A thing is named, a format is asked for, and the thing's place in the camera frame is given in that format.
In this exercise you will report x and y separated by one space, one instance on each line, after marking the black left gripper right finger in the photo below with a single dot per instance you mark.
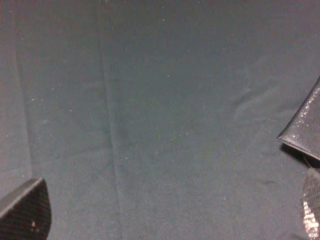
310 204

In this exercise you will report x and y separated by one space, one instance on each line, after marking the black tablecloth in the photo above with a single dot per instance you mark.
158 119

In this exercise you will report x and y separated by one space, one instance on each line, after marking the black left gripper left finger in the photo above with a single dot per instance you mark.
25 212

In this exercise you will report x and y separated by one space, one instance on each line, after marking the black rectangular case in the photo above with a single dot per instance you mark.
303 130

